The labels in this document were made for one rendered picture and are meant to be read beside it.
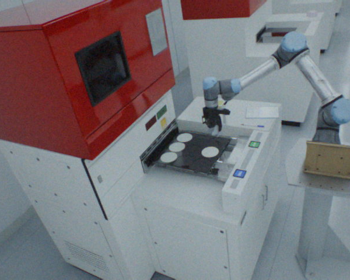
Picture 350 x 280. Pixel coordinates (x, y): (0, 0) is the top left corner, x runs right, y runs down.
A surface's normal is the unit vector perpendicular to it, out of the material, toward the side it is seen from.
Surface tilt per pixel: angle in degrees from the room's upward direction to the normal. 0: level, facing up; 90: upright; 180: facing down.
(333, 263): 0
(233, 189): 0
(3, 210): 90
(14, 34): 90
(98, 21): 90
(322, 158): 90
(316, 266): 0
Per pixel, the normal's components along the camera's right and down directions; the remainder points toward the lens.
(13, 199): 0.87, 0.15
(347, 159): -0.43, 0.56
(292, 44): -0.18, -0.23
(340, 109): -0.05, 0.00
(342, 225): -0.16, -0.82
